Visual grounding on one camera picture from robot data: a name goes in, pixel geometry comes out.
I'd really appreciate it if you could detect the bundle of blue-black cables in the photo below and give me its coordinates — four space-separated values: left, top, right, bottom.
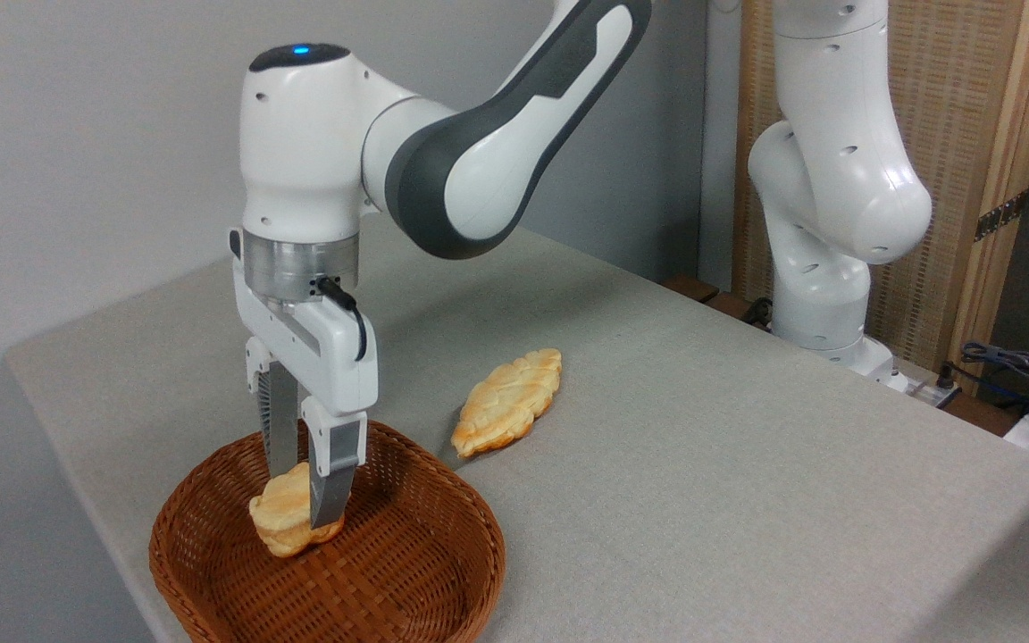
939 339 1029 421

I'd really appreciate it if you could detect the wooden woven folding screen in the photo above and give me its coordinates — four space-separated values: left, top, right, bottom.
732 0 1029 394

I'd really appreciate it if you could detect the round bread bun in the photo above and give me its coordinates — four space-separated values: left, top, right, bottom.
249 462 346 558

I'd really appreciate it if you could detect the brown wicker basket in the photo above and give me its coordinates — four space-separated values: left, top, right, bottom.
148 416 507 643

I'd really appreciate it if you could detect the leaf-shaped flat bread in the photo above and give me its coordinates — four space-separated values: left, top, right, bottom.
451 348 563 460

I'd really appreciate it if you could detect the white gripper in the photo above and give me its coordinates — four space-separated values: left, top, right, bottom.
229 228 380 530

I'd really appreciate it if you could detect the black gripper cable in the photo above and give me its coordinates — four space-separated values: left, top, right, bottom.
316 276 369 363

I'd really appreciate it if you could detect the white connector box with plug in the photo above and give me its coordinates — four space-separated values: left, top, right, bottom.
891 359 964 409

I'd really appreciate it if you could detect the metal screen hinge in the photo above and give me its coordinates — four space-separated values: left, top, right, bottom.
975 189 1029 242

